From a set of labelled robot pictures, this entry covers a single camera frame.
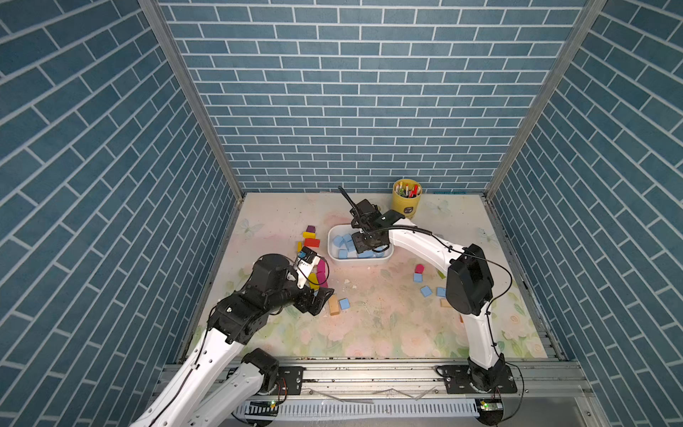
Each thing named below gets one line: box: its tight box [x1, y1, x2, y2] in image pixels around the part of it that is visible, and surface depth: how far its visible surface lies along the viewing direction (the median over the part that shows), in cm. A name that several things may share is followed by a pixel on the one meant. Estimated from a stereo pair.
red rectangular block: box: [304, 238, 322, 248], surface depth 106 cm
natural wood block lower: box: [329, 293, 340, 316], surface depth 87 cm
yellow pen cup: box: [391, 178, 423, 219], surface depth 107 cm
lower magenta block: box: [316, 266, 329, 289], surface depth 96 cm
